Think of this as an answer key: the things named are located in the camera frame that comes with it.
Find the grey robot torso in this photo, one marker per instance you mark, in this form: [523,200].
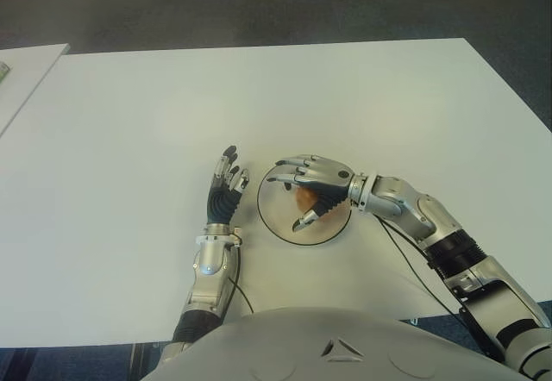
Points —
[336,351]

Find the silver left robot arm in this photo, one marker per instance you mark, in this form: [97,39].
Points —
[209,264]

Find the small green packet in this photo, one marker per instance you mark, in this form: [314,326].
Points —
[3,73]

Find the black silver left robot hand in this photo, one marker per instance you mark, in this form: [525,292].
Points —
[220,204]

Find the grey table leg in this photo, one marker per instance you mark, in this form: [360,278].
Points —
[139,361]

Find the white side table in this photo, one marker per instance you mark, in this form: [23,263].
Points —
[26,79]

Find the red yellow apple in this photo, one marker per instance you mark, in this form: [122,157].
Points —
[304,198]

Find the white plate black rim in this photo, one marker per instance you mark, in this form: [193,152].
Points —
[280,217]

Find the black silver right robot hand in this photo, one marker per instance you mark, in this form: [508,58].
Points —
[328,178]

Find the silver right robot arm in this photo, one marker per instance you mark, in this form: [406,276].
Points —
[431,217]

